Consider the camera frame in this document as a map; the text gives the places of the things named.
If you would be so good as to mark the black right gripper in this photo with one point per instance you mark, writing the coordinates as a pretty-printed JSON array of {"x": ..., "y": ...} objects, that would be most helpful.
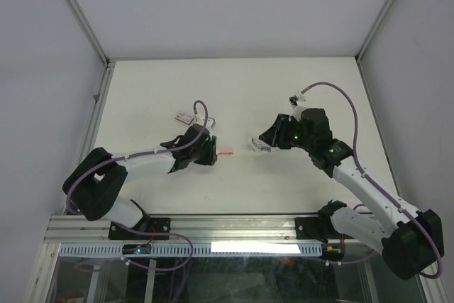
[{"x": 276, "y": 133}]

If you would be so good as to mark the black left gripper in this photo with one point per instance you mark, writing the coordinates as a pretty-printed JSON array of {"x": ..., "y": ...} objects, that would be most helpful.
[{"x": 211, "y": 157}]

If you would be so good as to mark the pink stapler top cover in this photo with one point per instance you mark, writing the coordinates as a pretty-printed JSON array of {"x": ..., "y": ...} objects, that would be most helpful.
[{"x": 225, "y": 151}]

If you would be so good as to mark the red white staple box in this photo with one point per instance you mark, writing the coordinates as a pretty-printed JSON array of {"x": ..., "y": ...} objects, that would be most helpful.
[{"x": 184, "y": 118}]

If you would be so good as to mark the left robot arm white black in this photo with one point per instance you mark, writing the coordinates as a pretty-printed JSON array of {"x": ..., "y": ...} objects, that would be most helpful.
[{"x": 93, "y": 188}]

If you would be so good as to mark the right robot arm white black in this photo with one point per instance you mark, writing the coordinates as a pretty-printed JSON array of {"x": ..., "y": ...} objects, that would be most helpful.
[{"x": 408, "y": 239}]

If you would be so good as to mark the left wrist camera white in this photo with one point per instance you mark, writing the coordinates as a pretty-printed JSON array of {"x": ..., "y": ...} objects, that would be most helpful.
[{"x": 207, "y": 122}]

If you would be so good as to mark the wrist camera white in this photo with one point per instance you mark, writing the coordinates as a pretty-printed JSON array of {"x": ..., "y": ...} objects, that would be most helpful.
[
  {"x": 296, "y": 100},
  {"x": 207, "y": 122}
]

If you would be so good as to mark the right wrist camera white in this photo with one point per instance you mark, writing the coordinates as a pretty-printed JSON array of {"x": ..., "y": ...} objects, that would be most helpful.
[{"x": 296, "y": 100}]

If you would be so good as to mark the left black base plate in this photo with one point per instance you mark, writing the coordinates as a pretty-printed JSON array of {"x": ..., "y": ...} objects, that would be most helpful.
[{"x": 152, "y": 227}]

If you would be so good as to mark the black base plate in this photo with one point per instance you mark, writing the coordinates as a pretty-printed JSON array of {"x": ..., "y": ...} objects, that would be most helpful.
[
  {"x": 311, "y": 228},
  {"x": 152, "y": 227}
]

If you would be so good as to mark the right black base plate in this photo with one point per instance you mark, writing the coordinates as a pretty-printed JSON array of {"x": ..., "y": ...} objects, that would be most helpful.
[{"x": 311, "y": 228}]

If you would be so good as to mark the aluminium mounting rail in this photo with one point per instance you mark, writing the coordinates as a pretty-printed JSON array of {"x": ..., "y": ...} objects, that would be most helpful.
[{"x": 197, "y": 228}]

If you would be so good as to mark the white slotted cable duct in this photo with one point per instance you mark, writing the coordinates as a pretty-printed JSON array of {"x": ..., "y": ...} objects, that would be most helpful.
[{"x": 198, "y": 250}]

